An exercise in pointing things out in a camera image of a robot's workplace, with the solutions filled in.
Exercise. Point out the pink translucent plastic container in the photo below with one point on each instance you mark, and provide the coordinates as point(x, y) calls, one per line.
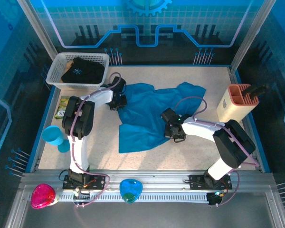
point(42, 196)

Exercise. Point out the white plastic mesh basket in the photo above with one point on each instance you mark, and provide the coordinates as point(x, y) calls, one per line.
point(54, 76)

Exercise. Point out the blue translucent plastic container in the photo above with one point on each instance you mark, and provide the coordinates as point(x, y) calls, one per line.
point(130, 191)

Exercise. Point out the aluminium front rail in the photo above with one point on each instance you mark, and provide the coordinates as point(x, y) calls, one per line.
point(156, 175)

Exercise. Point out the beige utensil holder orange top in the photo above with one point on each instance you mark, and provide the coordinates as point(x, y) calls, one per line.
point(230, 109)

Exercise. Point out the blue plastic goblet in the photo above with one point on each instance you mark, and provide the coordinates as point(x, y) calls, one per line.
point(52, 137)

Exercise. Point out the black t-shirt with blue print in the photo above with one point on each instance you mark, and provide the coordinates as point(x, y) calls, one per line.
point(85, 71)

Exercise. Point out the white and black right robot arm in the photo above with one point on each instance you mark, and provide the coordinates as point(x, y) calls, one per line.
point(199, 130)

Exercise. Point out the aluminium frame post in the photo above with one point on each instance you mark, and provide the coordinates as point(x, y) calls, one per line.
point(38, 28)
point(249, 33)

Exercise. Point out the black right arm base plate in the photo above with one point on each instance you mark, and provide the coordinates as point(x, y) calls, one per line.
point(196, 181)

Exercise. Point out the tan folded cloth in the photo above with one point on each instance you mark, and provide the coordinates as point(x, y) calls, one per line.
point(69, 65)

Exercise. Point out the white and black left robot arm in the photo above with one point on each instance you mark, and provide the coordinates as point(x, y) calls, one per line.
point(79, 154)

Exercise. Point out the green yellow snack bag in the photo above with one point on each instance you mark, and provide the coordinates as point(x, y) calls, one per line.
point(61, 107)

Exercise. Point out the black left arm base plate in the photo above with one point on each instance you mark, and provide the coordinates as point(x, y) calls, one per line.
point(97, 181)

